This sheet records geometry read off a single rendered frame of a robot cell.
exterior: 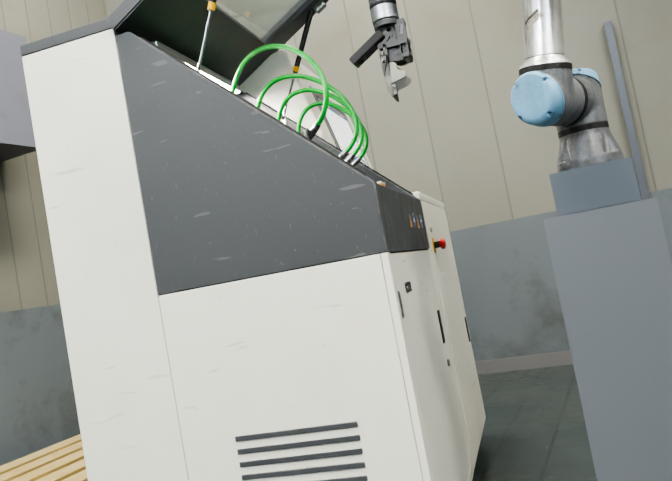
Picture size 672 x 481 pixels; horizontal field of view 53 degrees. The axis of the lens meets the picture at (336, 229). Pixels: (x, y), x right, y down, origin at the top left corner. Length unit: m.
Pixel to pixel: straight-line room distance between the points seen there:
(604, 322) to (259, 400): 0.80
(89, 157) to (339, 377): 0.83
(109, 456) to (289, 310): 0.60
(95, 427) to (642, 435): 1.28
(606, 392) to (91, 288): 1.25
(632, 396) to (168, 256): 1.11
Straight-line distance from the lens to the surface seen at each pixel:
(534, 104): 1.58
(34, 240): 4.62
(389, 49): 1.92
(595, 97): 1.71
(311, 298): 1.56
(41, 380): 4.50
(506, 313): 4.29
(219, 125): 1.66
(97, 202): 1.81
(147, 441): 1.80
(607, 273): 1.61
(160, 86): 1.75
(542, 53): 1.61
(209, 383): 1.68
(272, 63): 2.41
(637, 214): 1.61
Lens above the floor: 0.76
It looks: 4 degrees up
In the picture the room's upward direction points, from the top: 10 degrees counter-clockwise
